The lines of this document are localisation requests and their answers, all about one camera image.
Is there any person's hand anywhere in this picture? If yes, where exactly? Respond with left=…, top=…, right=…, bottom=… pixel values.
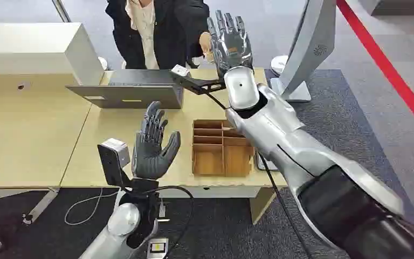
left=199, top=31, right=215, bottom=63

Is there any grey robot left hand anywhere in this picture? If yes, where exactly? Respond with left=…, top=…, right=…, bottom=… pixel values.
left=131, top=101, right=182, bottom=181

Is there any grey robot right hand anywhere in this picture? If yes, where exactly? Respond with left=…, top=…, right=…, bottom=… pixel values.
left=206, top=10, right=254, bottom=78

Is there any person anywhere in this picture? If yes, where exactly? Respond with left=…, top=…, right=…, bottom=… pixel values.
left=105, top=0, right=211, bottom=71

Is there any wooden compartment box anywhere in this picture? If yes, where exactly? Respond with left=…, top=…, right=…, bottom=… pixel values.
left=191, top=119, right=256, bottom=178

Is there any grey laptop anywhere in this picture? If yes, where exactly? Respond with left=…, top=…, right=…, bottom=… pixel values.
left=65, top=69, right=185, bottom=110

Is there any grey standing monitor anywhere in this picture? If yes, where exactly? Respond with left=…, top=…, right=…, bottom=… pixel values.
left=270, top=0, right=337, bottom=103

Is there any smartphone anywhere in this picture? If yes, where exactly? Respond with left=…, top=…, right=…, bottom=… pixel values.
left=255, top=152, right=280, bottom=172

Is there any metal desk foot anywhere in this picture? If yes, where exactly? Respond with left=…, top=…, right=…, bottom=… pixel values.
left=22, top=188, right=60, bottom=226

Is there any wooden desk leg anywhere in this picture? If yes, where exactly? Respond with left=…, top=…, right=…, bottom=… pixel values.
left=249, top=187, right=276, bottom=226

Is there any red barrier tape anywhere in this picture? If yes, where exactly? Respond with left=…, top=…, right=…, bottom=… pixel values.
left=336, top=0, right=414, bottom=141

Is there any white cabinet box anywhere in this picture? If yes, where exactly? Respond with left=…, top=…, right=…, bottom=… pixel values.
left=0, top=22, right=105, bottom=86

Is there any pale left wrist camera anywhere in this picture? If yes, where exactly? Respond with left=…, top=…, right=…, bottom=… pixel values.
left=97, top=138, right=132, bottom=189

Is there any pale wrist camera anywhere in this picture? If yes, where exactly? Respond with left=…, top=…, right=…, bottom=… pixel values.
left=169, top=64, right=226, bottom=96
left=97, top=138, right=132, bottom=189

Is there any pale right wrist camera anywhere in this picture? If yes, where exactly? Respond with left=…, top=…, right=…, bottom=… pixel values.
left=169, top=64, right=226, bottom=96

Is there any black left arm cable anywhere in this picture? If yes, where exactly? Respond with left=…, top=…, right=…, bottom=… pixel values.
left=143, top=185, right=196, bottom=259

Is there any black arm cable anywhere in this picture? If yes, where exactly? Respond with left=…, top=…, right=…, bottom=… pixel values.
left=205, top=92, right=313, bottom=259
left=143, top=185, right=196, bottom=259

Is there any white floor cable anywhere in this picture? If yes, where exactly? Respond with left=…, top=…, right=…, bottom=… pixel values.
left=64, top=187, right=121, bottom=226

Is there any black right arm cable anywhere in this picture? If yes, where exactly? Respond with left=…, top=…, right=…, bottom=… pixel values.
left=205, top=92, right=313, bottom=259

